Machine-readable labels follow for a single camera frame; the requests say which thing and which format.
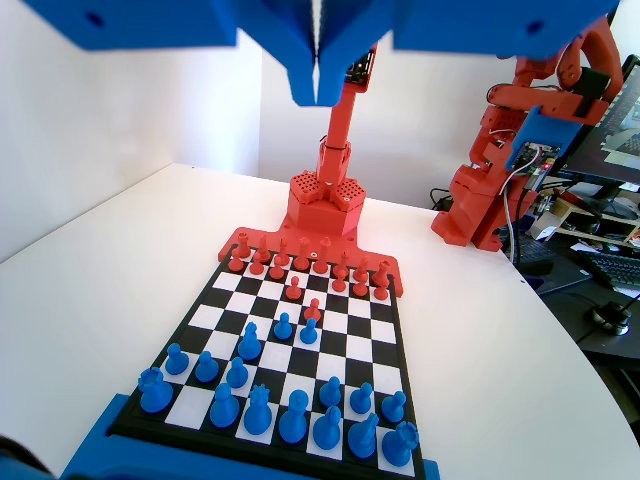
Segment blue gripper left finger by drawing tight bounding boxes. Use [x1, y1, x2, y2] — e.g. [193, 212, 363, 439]
[19, 0, 320, 108]

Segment black keyboard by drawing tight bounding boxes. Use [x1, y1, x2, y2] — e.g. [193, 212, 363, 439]
[574, 247, 640, 291]

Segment blue rook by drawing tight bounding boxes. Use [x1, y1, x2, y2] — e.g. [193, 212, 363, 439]
[381, 420, 420, 466]
[136, 367, 175, 414]

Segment wooden desk shelf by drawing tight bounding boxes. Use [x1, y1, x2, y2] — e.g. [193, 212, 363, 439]
[529, 192, 640, 246]

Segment red king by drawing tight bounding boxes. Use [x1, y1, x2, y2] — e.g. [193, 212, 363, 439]
[313, 237, 332, 275]

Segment black and white chessboard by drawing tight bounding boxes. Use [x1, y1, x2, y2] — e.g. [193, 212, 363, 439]
[107, 254, 427, 480]

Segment blue controller board holder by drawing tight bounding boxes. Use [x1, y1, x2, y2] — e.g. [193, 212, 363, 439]
[505, 104, 584, 177]

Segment blue queen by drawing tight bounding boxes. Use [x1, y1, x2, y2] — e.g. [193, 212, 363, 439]
[242, 383, 275, 436]

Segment black monitor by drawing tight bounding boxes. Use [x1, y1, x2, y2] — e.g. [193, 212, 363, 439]
[562, 53, 640, 187]

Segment blue king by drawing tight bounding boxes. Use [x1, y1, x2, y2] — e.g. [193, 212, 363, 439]
[277, 389, 309, 446]

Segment row of blue chess pieces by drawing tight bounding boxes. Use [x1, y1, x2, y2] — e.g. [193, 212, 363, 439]
[58, 392, 441, 480]

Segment black monitor stand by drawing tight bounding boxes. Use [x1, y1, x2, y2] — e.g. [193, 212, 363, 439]
[549, 172, 640, 214]

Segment blue knight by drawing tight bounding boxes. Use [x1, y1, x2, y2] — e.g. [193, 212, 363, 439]
[347, 412, 380, 460]
[237, 322, 263, 362]

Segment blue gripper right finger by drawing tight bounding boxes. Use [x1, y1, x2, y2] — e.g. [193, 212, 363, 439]
[318, 0, 621, 108]

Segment black computer mouse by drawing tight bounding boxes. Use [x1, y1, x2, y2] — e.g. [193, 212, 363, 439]
[592, 301, 632, 334]

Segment blue bishop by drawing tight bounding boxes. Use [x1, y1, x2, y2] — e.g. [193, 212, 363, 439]
[208, 382, 240, 430]
[312, 405, 345, 451]

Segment black camera module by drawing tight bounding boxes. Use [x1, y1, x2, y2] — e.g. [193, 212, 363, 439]
[344, 43, 379, 87]

